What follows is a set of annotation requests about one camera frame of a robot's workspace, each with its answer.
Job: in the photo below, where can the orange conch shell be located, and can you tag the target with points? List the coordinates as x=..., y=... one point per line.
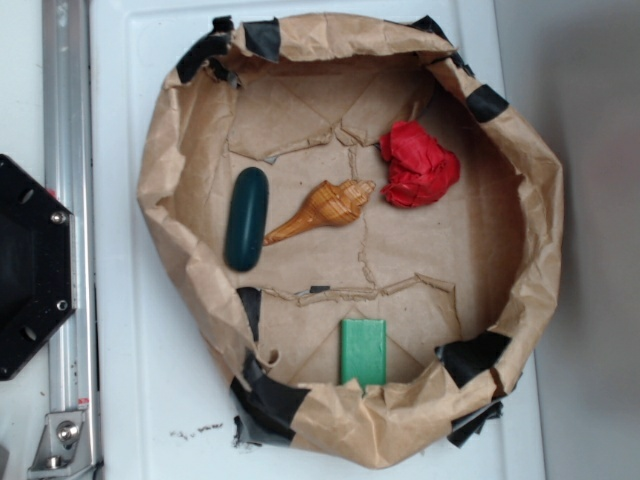
x=327, y=205

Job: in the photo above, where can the brown paper bag tray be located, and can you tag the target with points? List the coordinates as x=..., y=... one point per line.
x=466, y=285

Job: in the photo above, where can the dark green oval capsule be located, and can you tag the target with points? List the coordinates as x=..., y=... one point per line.
x=247, y=220

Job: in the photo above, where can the green rectangular block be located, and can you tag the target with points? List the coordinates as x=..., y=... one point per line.
x=363, y=352

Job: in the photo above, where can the crumpled red paper ball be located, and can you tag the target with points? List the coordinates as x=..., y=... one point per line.
x=420, y=170

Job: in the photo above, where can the white plastic board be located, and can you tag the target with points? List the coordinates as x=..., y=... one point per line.
x=166, y=411

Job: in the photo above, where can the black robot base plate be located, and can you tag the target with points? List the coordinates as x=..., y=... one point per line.
x=37, y=294

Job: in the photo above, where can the aluminium extrusion rail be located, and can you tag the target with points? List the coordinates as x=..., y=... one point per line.
x=73, y=363

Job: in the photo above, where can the metal corner bracket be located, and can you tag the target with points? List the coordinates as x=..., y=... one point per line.
x=63, y=451

